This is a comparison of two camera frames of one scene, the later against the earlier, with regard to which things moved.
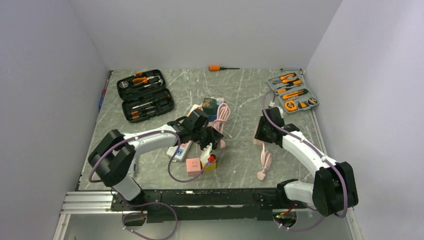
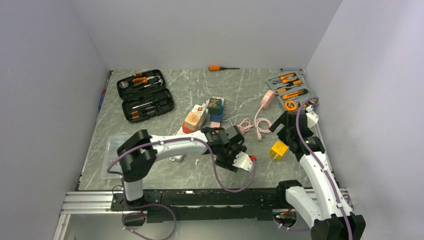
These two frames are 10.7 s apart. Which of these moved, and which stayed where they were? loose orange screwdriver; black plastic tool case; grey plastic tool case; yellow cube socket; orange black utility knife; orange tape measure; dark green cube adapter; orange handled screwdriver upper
Moved: yellow cube socket; dark green cube adapter
Stayed: orange handled screwdriver upper; loose orange screwdriver; black plastic tool case; grey plastic tool case; orange black utility knife; orange tape measure
